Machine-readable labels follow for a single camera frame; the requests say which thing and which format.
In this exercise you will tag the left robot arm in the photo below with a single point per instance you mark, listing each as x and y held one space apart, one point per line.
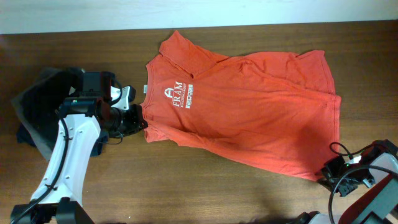
69 115

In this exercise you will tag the orange t-shirt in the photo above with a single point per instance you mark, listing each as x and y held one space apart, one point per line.
276 111

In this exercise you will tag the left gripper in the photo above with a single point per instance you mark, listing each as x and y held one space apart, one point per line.
137 121

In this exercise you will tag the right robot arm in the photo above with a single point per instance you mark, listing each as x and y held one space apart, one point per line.
375 167

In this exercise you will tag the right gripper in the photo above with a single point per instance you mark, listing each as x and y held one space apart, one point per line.
328 170

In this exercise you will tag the dark folded clothes pile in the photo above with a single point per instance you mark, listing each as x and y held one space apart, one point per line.
57 94

